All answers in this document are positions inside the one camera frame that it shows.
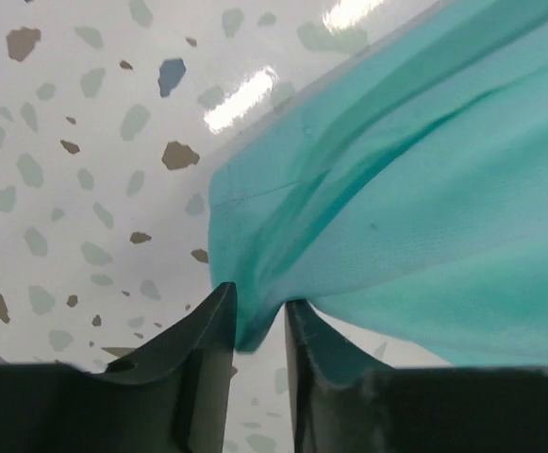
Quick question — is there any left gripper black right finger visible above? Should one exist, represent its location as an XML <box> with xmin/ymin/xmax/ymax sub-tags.
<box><xmin>285</xmin><ymin>300</ymin><xmax>548</xmax><ymax>453</ymax></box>

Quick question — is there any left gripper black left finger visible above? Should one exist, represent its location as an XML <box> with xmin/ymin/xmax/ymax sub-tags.
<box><xmin>0</xmin><ymin>283</ymin><xmax>237</xmax><ymax>452</ymax></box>

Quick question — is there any teal t shirt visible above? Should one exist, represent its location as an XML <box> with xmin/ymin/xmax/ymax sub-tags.
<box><xmin>208</xmin><ymin>1</ymin><xmax>548</xmax><ymax>365</ymax></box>

